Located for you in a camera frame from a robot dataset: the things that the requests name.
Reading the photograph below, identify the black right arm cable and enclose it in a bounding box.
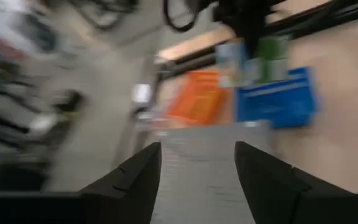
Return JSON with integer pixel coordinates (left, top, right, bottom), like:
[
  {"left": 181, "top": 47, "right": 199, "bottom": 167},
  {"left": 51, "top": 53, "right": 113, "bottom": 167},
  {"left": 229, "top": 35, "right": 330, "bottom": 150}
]
[{"left": 162, "top": 0, "right": 200, "bottom": 33}]

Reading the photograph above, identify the blue plastic basket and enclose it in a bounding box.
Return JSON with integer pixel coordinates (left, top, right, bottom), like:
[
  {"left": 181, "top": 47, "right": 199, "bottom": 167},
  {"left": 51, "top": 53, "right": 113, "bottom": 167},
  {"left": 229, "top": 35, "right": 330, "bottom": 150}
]
[{"left": 234, "top": 66, "right": 319, "bottom": 129}]

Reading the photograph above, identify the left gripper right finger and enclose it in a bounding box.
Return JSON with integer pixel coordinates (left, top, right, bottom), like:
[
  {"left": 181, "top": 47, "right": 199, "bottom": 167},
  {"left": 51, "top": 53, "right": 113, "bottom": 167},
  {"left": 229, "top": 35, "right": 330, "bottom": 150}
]
[{"left": 234, "top": 141, "right": 358, "bottom": 224}]

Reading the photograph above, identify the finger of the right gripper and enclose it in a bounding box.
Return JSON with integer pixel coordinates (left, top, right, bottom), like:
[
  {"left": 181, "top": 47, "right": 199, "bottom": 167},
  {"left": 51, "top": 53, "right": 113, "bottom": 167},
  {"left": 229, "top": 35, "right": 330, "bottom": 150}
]
[{"left": 242, "top": 30, "right": 261, "bottom": 59}]

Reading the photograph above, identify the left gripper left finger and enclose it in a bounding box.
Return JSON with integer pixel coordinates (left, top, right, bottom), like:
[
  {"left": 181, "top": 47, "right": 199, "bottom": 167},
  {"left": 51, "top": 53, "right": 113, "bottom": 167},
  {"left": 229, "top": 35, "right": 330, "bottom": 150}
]
[{"left": 0, "top": 141, "right": 162, "bottom": 224}]

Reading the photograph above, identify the large green crayon box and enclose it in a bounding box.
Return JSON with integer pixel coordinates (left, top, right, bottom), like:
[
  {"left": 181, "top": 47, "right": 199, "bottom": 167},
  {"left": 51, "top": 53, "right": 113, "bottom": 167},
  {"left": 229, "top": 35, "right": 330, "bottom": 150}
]
[{"left": 215, "top": 35, "right": 292, "bottom": 88}]

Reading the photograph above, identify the white round puck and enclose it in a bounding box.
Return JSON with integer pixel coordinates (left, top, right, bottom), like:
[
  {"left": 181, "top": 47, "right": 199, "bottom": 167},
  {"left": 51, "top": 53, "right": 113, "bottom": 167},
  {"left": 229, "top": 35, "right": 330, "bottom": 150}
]
[{"left": 131, "top": 83, "right": 152, "bottom": 104}]

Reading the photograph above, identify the orange plastic basket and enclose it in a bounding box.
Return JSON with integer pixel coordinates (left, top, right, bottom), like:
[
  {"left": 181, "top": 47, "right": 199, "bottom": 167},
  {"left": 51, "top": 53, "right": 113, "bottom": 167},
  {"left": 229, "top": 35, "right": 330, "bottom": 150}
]
[{"left": 165, "top": 70, "right": 231, "bottom": 126}]

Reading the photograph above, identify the black aluminium frame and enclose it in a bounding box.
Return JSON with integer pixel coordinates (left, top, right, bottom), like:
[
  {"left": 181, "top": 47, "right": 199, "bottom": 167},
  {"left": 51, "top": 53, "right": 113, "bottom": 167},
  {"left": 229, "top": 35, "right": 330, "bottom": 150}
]
[{"left": 155, "top": 0, "right": 358, "bottom": 80}]

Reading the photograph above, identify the grey perforated metal riser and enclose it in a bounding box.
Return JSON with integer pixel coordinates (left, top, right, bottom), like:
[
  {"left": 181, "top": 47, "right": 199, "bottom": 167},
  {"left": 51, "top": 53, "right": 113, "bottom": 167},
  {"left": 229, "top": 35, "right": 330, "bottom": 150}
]
[{"left": 152, "top": 120, "right": 273, "bottom": 224}]

